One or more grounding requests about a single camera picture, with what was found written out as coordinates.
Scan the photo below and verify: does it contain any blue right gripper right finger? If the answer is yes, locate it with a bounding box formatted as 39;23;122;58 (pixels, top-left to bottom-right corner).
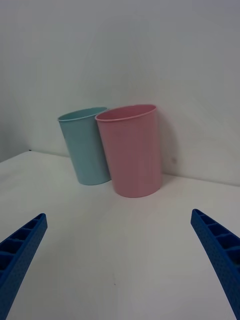
190;208;240;320

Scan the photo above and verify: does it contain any pink plastic bin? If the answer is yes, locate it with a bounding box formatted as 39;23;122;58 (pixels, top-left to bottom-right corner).
94;104;164;199

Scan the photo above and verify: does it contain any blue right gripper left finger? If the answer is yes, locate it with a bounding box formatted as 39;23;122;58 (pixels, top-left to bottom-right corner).
0;212;49;320

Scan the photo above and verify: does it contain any pale blue plastic bin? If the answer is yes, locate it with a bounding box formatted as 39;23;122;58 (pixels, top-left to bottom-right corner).
57;106;112;186

